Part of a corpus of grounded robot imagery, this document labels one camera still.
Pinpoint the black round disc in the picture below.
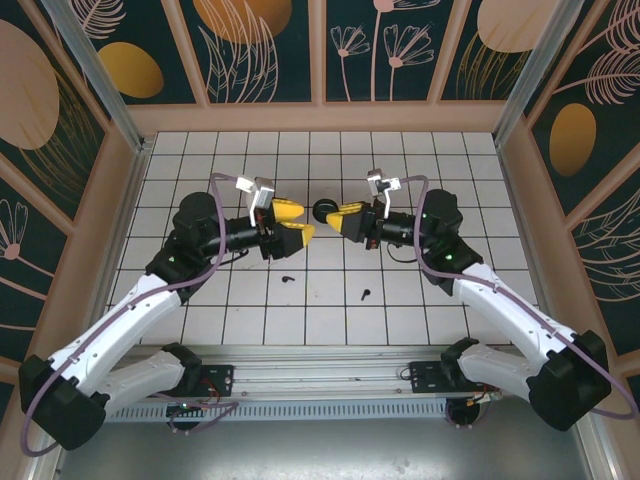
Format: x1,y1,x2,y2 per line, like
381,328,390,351
312,198,340,223

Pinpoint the grey metal base sheet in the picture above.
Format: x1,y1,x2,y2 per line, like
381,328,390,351
49,418,616,480

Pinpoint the aluminium side rail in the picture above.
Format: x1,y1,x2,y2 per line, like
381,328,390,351
97,137,154,321

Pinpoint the aluminium mounting rail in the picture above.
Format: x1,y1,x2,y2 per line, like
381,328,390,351
139,343,506,402

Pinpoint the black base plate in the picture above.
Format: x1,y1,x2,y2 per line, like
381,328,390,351
408,360,449,395
199,363,236,397

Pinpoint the grey slotted cable duct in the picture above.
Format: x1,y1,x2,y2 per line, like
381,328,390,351
107,399,451,422

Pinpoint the aluminium corner post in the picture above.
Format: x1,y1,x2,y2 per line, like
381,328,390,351
39,0,151,154
493,0,587,146

